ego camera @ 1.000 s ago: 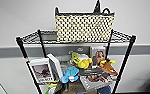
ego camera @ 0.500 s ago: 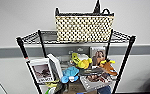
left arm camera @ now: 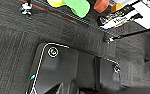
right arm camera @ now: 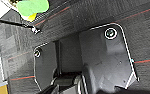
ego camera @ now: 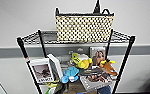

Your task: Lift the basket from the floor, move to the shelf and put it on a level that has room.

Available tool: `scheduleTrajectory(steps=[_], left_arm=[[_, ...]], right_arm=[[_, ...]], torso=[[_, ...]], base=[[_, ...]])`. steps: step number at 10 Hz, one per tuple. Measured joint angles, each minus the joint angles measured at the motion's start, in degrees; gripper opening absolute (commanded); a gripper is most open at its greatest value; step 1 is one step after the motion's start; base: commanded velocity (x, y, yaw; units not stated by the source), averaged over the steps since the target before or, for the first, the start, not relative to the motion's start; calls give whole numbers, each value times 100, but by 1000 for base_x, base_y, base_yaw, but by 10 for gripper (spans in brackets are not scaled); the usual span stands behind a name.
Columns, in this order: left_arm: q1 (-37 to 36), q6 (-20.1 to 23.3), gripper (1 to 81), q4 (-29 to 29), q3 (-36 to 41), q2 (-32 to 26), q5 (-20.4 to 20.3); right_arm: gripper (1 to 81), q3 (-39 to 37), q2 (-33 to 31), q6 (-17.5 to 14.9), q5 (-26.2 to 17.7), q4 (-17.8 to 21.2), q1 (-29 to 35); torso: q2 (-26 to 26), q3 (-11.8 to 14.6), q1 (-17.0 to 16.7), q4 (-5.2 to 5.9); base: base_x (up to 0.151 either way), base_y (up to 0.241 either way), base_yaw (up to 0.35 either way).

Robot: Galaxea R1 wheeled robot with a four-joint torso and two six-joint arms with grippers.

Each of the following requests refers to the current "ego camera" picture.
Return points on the dark blue cap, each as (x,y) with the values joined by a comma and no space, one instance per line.
(104,90)

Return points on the white box with landscape picture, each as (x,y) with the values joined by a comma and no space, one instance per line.
(41,71)

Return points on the large brown cardboard box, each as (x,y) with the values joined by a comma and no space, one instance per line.
(76,89)

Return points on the flat box with photo print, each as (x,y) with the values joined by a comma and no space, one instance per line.
(95,79)

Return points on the blue plush toy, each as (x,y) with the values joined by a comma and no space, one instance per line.
(71,72)

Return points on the green and yellow toy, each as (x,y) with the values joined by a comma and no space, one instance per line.
(51,86)

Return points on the orange plush toy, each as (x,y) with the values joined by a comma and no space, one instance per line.
(108,67)

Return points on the white wall socket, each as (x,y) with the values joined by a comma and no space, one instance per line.
(80,50)

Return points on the plain white flat box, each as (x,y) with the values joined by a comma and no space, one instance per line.
(55,66)

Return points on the pale basket with dark spots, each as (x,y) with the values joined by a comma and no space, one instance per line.
(84,28)

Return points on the yellow plush toy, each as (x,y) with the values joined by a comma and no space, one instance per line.
(81,61)

